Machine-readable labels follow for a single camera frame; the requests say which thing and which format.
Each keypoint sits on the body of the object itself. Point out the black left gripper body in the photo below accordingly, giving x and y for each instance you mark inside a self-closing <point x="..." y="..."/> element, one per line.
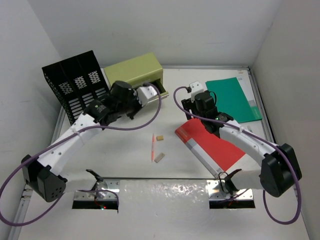
<point x="131" y="106"/>

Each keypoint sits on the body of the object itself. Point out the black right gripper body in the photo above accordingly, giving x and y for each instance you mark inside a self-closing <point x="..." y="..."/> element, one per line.
<point x="189" y="105"/>

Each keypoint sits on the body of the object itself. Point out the olive green drawer cabinet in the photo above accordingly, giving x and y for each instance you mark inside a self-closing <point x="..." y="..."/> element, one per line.
<point x="137" y="71"/>

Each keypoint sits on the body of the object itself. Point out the orange pen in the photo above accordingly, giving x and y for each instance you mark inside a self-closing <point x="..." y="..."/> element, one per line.
<point x="153" y="147"/>

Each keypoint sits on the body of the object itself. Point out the tan eraser block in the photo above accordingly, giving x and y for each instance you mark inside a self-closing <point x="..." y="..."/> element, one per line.
<point x="159" y="137"/>

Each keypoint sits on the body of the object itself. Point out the beige eraser stick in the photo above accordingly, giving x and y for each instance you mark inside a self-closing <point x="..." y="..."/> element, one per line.
<point x="159" y="157"/>

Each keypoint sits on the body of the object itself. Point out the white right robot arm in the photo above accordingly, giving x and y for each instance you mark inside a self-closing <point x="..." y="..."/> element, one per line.
<point x="279" y="167"/>

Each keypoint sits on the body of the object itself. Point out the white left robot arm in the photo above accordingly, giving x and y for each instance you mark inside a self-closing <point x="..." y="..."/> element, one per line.
<point x="45" y="174"/>

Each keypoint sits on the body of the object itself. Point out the green clip folder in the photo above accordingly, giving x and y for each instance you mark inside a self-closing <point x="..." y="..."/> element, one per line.
<point x="235" y="98"/>

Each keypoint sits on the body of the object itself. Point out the black perforated file organizer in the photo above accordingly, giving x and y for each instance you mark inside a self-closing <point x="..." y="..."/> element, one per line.
<point x="76" y="82"/>

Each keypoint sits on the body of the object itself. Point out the red file folder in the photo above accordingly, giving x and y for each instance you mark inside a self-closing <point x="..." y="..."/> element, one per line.
<point x="217" y="155"/>

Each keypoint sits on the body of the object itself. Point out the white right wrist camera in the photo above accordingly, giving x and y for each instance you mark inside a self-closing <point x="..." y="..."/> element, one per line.
<point x="195" y="88"/>

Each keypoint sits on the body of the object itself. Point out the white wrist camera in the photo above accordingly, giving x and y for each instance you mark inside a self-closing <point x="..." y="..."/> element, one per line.
<point x="146" y="94"/>
<point x="195" y="88"/>

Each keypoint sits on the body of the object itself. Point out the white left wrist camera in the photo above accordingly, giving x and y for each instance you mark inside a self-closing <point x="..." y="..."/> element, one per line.
<point x="146" y="94"/>

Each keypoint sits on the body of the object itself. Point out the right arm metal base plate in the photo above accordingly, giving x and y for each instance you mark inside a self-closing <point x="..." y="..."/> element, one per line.
<point x="216" y="194"/>

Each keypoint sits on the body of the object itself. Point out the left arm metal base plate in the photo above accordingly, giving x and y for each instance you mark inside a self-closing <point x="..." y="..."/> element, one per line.
<point x="106" y="190"/>

